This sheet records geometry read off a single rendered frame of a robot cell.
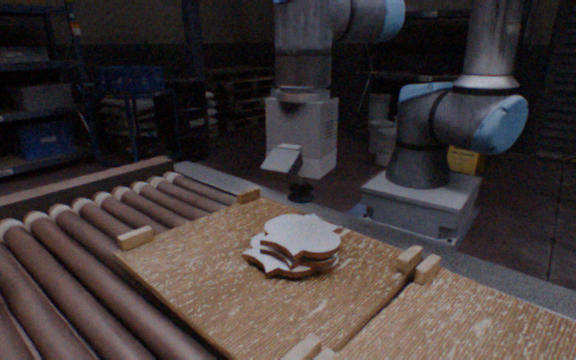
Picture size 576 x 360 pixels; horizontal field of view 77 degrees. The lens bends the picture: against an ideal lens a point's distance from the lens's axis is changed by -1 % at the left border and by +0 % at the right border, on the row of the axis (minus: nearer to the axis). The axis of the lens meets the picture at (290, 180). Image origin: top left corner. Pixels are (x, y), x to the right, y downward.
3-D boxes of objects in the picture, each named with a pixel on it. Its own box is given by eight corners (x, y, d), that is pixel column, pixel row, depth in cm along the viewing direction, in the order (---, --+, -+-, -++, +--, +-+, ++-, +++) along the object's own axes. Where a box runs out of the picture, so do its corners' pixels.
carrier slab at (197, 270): (259, 200, 88) (259, 194, 87) (423, 266, 62) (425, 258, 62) (113, 260, 64) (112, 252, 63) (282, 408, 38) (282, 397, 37)
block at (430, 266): (429, 266, 59) (431, 251, 58) (440, 270, 58) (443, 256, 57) (412, 282, 55) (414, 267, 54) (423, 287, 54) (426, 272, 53)
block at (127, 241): (150, 237, 68) (148, 224, 67) (155, 241, 67) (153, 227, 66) (119, 250, 64) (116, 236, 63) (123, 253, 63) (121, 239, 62)
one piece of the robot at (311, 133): (238, 74, 45) (244, 196, 50) (303, 77, 41) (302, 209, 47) (285, 68, 55) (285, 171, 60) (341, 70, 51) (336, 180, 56)
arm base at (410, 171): (393, 165, 100) (396, 129, 96) (452, 172, 93) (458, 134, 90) (378, 183, 87) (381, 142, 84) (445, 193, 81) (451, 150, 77)
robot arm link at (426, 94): (417, 130, 94) (423, 77, 90) (464, 141, 84) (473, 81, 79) (384, 137, 89) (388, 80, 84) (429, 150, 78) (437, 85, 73)
